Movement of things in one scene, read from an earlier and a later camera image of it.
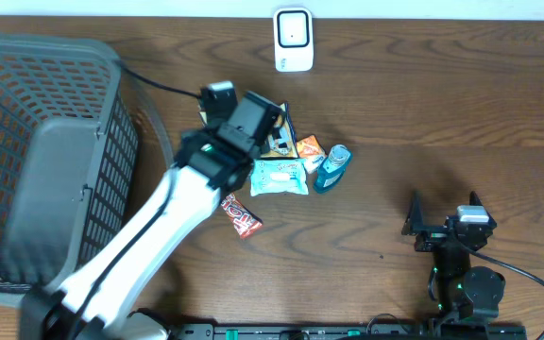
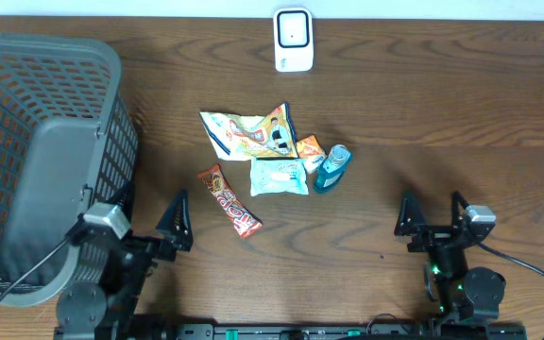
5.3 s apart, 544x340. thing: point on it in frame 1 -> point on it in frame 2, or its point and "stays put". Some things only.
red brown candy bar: (243, 220) stays put
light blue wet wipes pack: (274, 176) stays put
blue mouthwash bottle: (332, 169) stays put
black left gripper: (200, 131) -> (146, 252)
